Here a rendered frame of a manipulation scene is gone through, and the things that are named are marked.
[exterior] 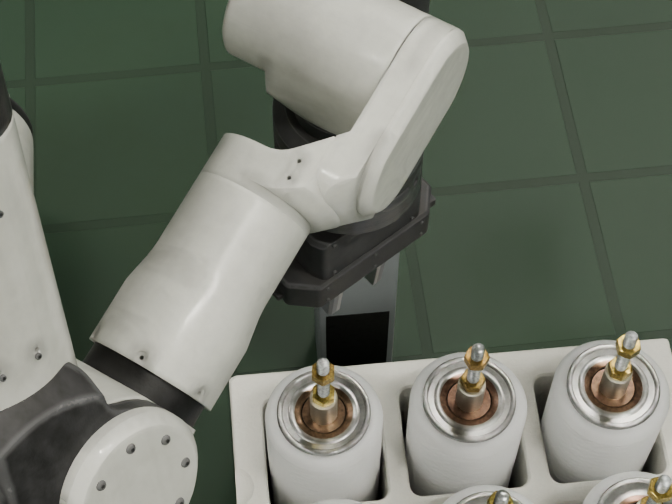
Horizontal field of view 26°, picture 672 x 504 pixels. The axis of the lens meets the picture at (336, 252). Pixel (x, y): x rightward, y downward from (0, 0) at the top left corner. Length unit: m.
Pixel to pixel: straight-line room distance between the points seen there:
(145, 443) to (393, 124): 0.20
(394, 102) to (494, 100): 0.93
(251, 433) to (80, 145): 0.51
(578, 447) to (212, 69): 0.69
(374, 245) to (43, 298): 0.33
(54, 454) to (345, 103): 0.24
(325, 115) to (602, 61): 0.96
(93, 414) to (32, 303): 0.06
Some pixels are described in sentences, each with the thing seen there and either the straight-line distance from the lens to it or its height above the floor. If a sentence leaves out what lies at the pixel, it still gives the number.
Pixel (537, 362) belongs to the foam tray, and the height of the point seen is 0.18.
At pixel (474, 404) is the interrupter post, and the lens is 1.17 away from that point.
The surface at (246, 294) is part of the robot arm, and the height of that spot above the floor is 0.69.
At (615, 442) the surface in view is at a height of 0.25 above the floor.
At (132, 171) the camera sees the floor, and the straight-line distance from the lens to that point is 1.61.
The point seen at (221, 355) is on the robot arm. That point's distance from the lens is 0.73.
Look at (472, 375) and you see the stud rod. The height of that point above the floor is 0.30.
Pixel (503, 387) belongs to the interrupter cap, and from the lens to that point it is 1.19.
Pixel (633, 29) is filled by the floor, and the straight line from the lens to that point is 1.75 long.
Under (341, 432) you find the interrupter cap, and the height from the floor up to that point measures 0.25.
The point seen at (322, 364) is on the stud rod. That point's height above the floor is 0.34.
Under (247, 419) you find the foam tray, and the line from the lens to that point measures 1.26.
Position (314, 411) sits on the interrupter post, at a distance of 1.16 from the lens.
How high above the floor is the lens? 1.32
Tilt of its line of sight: 59 degrees down
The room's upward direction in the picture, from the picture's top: straight up
